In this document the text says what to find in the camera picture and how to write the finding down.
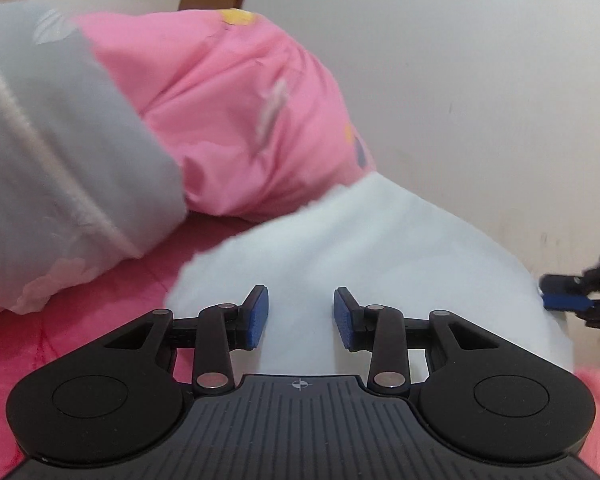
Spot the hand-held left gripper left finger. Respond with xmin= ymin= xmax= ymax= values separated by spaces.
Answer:
xmin=102 ymin=284 xmax=270 ymax=395

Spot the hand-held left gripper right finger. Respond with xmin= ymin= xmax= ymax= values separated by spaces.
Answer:
xmin=333 ymin=287 xmax=501 ymax=395

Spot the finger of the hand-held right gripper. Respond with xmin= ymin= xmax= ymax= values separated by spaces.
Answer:
xmin=541 ymin=294 xmax=600 ymax=332
xmin=539 ymin=255 xmax=600 ymax=297

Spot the white sweatshirt with orange print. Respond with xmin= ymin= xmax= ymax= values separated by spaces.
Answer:
xmin=167 ymin=172 xmax=578 ymax=377

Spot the pink floral bed sheet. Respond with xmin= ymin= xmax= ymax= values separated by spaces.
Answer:
xmin=0 ymin=210 xmax=600 ymax=480

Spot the pink and grey floral duvet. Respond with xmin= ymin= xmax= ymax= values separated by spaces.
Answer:
xmin=0 ymin=0 xmax=377 ymax=331

